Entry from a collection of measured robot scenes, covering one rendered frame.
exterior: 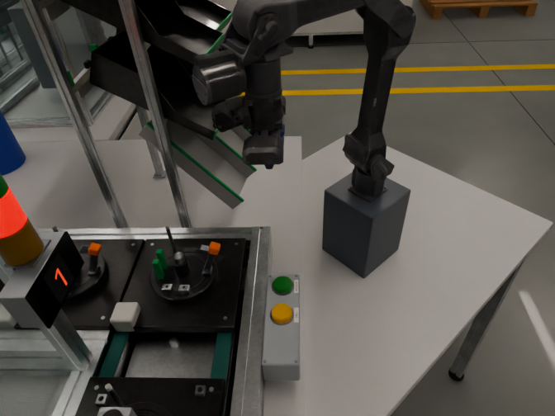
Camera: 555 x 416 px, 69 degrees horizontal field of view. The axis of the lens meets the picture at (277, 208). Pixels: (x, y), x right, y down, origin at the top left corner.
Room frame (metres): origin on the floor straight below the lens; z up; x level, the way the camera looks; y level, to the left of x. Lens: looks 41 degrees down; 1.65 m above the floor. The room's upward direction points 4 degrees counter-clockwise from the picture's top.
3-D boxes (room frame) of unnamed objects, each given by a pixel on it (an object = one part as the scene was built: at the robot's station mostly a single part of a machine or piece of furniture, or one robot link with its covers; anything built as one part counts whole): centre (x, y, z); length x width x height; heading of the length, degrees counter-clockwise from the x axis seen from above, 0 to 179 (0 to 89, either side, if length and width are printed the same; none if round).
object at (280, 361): (0.47, 0.00, 0.93); 0.21 x 0.07 x 0.06; 176
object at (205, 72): (0.58, 0.05, 1.43); 0.12 x 0.08 x 0.11; 118
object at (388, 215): (0.72, -0.21, 0.96); 0.14 x 0.14 x 0.20; 40
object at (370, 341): (0.76, -0.18, 0.84); 0.90 x 0.70 x 0.03; 130
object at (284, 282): (0.54, 0.00, 0.96); 0.04 x 0.04 x 0.02
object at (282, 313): (0.47, 0.00, 0.96); 0.04 x 0.04 x 0.02
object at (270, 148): (0.60, 0.01, 1.33); 0.19 x 0.06 x 0.08; 175
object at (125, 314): (0.57, 0.21, 1.01); 0.24 x 0.24 x 0.13; 86
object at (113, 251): (0.59, 0.45, 1.01); 0.24 x 0.24 x 0.13; 86
